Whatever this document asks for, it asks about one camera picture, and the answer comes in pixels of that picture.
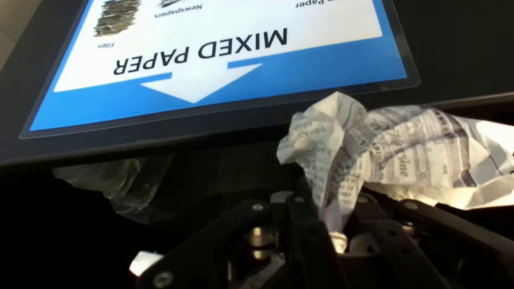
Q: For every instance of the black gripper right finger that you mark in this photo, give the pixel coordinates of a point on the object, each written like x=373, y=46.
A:
x=428, y=258

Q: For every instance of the black recycling bin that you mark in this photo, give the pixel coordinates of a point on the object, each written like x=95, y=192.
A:
x=118, y=182

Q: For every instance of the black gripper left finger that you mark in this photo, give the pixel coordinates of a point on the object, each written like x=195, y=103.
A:
x=299, y=246

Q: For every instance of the blue mixed paper sign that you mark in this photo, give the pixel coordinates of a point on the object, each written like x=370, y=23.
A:
x=214, y=91

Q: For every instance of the printed paper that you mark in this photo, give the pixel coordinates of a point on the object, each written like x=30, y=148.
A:
x=375, y=145

